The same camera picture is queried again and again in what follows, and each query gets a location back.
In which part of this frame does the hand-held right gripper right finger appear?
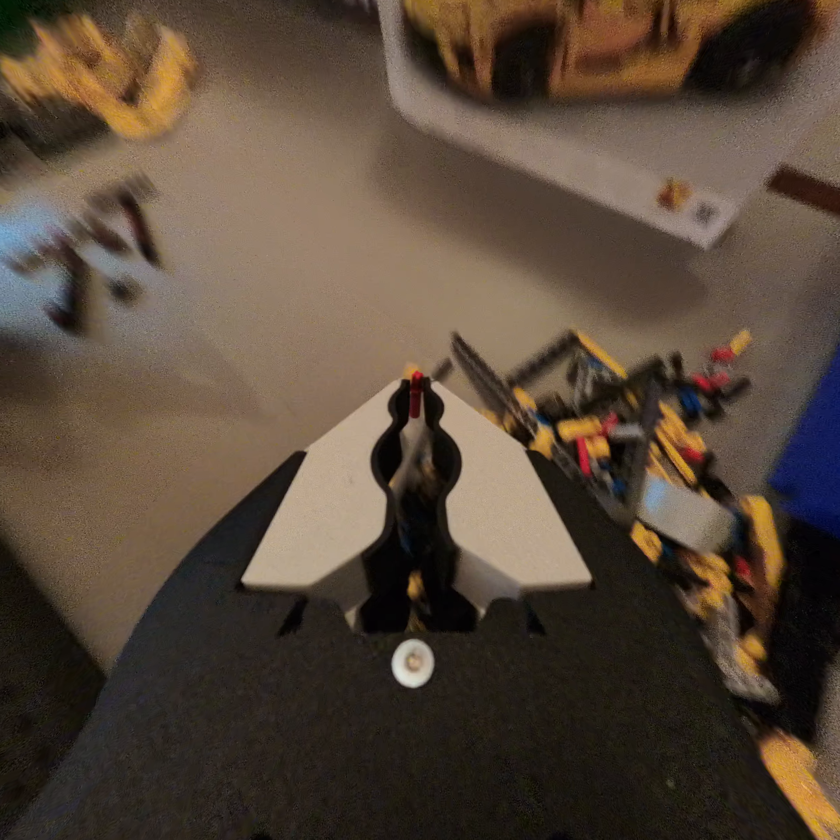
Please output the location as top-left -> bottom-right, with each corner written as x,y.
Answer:
430,381 -> 593,618

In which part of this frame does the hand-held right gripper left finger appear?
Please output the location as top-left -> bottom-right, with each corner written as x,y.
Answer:
241,379 -> 398,626

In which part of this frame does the blue plastic bin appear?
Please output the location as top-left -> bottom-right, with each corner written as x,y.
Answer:
768,348 -> 840,539

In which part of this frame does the plain black toy beam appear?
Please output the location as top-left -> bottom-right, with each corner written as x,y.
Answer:
42,243 -> 96,336

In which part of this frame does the partly built yellow toy car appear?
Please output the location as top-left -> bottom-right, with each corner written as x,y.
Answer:
0,13 -> 198,142

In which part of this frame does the brown wooden strip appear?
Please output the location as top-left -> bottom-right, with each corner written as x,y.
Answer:
768,167 -> 840,214

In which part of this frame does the pile of toy bricks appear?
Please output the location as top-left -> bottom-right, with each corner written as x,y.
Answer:
403,328 -> 831,840

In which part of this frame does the toy car instruction booklet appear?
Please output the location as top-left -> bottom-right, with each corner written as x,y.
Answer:
377,0 -> 821,250

